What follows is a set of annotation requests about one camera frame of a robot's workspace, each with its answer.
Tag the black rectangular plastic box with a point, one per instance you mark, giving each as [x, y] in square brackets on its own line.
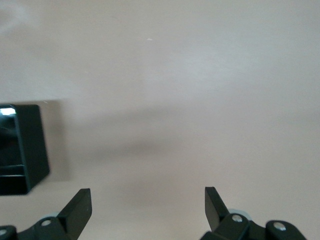
[32, 150]

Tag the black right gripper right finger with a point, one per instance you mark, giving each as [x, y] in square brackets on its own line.
[215, 210]

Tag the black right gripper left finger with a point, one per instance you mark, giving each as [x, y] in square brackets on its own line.
[75, 215]

